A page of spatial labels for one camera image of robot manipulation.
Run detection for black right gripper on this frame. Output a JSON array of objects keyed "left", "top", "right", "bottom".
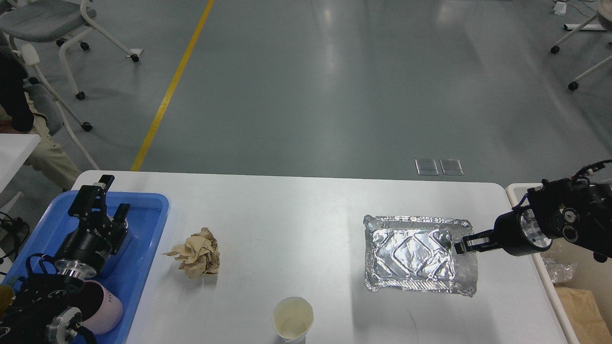
[{"left": 454, "top": 209, "right": 552, "bottom": 257}]

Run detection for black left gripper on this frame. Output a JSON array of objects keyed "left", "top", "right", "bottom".
[{"left": 54, "top": 175, "right": 131, "bottom": 280}]

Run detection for aluminium foil tray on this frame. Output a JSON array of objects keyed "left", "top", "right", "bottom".
[{"left": 363, "top": 215, "right": 478, "bottom": 298}]

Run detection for pink ribbed mug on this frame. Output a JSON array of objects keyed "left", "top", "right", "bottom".
[{"left": 82, "top": 280, "right": 124, "bottom": 334}]

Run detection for cream paper cup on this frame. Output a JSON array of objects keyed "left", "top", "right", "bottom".
[{"left": 272, "top": 296, "right": 314, "bottom": 344}]

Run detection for rectangular metal tin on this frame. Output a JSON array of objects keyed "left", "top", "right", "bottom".
[{"left": 109, "top": 229, "right": 133, "bottom": 264}]

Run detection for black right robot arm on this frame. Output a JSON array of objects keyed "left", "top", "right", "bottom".
[{"left": 453, "top": 159, "right": 612, "bottom": 263}]

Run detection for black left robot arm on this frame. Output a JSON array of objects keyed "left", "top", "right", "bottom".
[{"left": 1, "top": 174, "right": 131, "bottom": 344}]

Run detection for right metal floor plate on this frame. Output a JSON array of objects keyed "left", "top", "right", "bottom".
[{"left": 439, "top": 159, "right": 465, "bottom": 176}]

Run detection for metal floor plate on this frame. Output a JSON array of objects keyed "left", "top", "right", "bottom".
[
  {"left": 415, "top": 159, "right": 440, "bottom": 176},
  {"left": 439, "top": 159, "right": 465, "bottom": 176}
]

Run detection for blue plastic tray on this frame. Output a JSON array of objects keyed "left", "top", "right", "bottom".
[{"left": 3, "top": 190, "right": 170, "bottom": 344}]

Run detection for left metal floor plate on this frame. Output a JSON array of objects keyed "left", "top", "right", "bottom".
[{"left": 415, "top": 159, "right": 440, "bottom": 176}]

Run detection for crumpled clear plastic wrap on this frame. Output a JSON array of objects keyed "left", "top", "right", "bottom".
[{"left": 542, "top": 257, "right": 577, "bottom": 284}]

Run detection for crumpled brown paper ball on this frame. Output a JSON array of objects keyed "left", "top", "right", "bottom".
[{"left": 164, "top": 227, "right": 220, "bottom": 279}]

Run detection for grey office chair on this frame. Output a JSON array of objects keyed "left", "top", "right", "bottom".
[{"left": 0, "top": 0, "right": 144, "bottom": 171}]

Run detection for white side table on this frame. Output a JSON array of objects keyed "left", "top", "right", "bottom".
[{"left": 0, "top": 133, "right": 40, "bottom": 191}]

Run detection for beige plastic bin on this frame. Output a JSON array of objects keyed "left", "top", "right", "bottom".
[{"left": 505, "top": 183, "right": 612, "bottom": 344}]

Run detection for seated person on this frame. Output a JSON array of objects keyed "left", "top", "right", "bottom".
[{"left": 0, "top": 33, "right": 81, "bottom": 190}]

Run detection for dark blue home mug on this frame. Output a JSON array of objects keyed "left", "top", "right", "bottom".
[{"left": 0, "top": 284, "right": 14, "bottom": 318}]

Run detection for white floor power adapter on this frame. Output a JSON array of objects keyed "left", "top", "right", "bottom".
[{"left": 553, "top": 0, "right": 568, "bottom": 16}]

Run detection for white chair base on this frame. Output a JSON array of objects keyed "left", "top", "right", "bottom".
[{"left": 550, "top": 0, "right": 612, "bottom": 91}]

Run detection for black cables at left edge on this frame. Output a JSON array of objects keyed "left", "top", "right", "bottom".
[{"left": 0, "top": 213, "right": 30, "bottom": 261}]

